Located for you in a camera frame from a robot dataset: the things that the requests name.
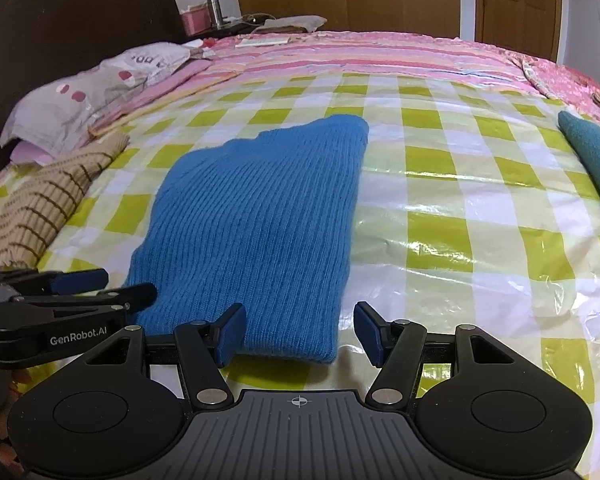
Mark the pink pillow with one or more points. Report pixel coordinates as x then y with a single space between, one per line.
32 154

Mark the pink folded sheet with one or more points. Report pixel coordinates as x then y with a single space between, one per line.
180 77

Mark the pink striped blanket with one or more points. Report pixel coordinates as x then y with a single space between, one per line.
380 55

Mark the metal thermos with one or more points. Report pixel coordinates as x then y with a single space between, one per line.
215 12

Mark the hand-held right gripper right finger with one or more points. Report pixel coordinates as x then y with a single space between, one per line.
370 335

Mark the wooden door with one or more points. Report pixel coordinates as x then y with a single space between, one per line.
520 5

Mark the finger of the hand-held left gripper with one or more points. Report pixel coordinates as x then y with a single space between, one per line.
105 302
80 280

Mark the grey printed pillow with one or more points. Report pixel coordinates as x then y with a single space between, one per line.
80 95

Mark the pink floral quilt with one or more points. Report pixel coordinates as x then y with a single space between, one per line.
570 85

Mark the wooden wardrobe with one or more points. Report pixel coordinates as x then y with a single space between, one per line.
355 0

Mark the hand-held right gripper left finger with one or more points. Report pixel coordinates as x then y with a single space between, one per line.
230 334

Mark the blue striped knit sweater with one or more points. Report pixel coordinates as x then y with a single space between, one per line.
250 220

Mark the grey folded cloth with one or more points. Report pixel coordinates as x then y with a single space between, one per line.
295 24

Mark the dark wooden headboard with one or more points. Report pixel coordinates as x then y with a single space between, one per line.
55 20

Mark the beige striped knit garment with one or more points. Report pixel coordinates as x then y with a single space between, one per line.
35 210

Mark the dark nightstand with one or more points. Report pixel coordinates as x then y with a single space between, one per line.
227 32

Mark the pink storage box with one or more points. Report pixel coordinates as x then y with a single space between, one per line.
195 22

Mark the white book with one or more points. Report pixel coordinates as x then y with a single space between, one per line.
262 41

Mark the green checked plastic sheet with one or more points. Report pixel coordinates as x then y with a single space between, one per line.
480 210

